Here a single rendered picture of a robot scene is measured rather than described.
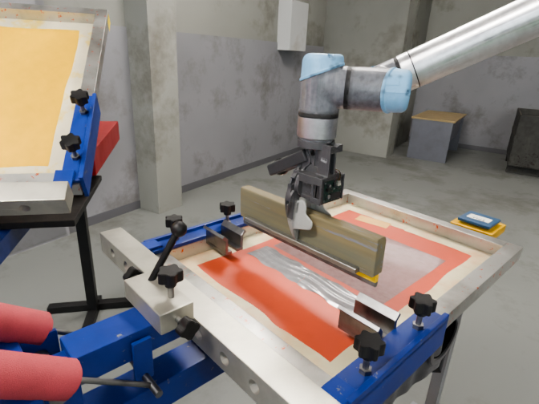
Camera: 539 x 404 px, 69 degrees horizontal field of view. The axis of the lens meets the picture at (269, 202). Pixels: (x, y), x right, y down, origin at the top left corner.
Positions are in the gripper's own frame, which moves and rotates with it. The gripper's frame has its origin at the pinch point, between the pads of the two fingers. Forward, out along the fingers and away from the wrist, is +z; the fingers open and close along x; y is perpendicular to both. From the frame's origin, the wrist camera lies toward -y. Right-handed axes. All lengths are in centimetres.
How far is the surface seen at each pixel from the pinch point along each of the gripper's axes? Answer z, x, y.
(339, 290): 13.1, 5.0, 8.1
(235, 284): 13.4, -10.8, -8.7
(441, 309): 10.2, 11.7, 27.3
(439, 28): -91, 665, -297
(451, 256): 13.8, 42.3, 16.8
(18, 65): -29, -29, -89
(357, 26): -80, 471, -331
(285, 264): 12.8, 3.1, -7.1
